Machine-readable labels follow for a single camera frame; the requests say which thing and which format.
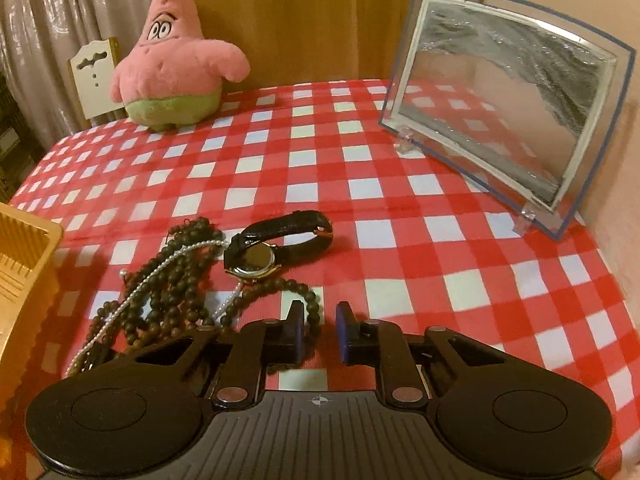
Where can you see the grey shiny curtain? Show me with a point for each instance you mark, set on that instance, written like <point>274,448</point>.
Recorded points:
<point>45,20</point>

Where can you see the gold plastic tray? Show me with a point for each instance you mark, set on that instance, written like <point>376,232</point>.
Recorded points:
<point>20,270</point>

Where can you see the dark wicker shelf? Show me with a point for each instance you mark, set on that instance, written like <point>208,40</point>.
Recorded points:
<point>12,135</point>

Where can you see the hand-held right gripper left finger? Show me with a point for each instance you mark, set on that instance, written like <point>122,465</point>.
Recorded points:
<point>296,332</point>

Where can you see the black leather wristwatch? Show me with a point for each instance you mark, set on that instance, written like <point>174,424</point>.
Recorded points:
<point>252,260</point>

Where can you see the white wooden chair back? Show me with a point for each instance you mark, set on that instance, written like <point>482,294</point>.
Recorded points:
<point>92,91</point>

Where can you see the red white checkered tablecloth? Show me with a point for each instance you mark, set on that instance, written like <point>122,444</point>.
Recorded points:
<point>350,200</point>

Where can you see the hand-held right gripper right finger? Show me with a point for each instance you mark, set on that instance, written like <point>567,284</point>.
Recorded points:
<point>344,332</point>

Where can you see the pink star plush toy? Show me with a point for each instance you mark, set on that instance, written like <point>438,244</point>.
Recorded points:
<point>170,75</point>

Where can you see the glass sand art frame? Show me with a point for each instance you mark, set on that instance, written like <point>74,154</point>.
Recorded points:
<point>500,90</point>

